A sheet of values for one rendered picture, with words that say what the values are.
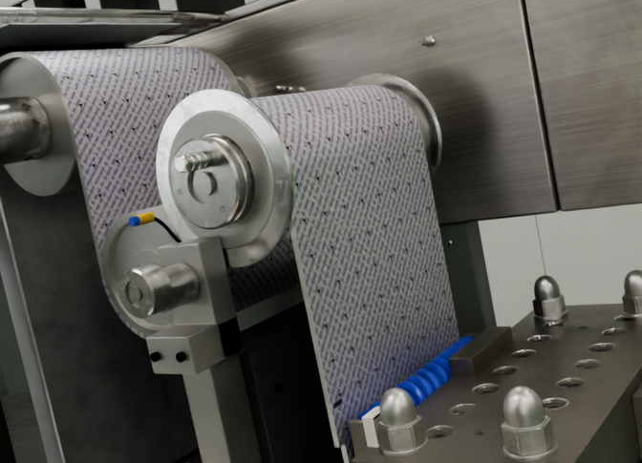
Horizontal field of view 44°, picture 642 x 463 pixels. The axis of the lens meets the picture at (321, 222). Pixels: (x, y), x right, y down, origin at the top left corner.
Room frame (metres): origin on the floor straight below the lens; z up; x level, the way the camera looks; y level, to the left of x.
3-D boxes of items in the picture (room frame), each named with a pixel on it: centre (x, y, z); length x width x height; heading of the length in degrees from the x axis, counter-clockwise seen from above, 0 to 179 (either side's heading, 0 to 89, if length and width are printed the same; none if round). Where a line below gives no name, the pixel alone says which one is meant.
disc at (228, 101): (0.65, 0.07, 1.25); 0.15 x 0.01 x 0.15; 53
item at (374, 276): (0.71, -0.05, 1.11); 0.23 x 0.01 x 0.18; 143
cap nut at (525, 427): (0.52, -0.11, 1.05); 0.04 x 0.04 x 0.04
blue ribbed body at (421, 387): (0.70, -0.07, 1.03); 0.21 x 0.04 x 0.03; 143
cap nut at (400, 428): (0.57, -0.03, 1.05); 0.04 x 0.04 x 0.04
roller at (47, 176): (0.91, 0.19, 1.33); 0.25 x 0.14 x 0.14; 143
